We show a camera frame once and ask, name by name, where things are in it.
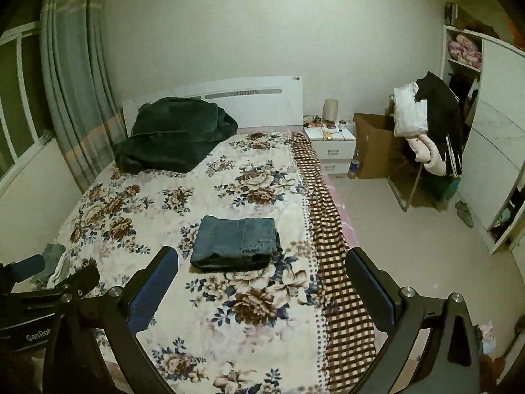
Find reddish brown plastic bag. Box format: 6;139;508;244
479;353;511;394

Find blue denim pants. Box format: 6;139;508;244
189;215;284;272

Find grey slipper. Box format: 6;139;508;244
455;200;475;228

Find floral checkered blanket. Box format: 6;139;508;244
53;129;378;394

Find pink garment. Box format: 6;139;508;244
408;133;450;177

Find brown cardboard box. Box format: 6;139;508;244
353;113;411;180

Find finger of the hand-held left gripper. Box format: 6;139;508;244
53;263;101;297
0;253;47;285

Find white window frame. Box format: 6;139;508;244
0;20;56;189

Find black jacket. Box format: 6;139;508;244
414;71;464;177

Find white cloth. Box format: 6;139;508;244
47;252;76;288

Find grey striped curtain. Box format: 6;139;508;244
39;0;128;193

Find pink folded blanket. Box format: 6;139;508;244
446;34;482;68

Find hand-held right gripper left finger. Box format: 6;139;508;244
43;246;180;394

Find metal frame chair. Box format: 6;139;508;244
388;102;452;213

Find white wardrobe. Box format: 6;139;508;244
441;25;525;255

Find white jacket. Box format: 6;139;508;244
393;83;429;138

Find dark green cloth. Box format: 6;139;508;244
113;131;232;174

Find white headboard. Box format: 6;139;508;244
122;75;305;138

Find white nightstand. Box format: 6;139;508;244
303;125;357;179

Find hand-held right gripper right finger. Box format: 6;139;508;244
346;247;481;394

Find grey cloth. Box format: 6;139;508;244
31;243;66;288

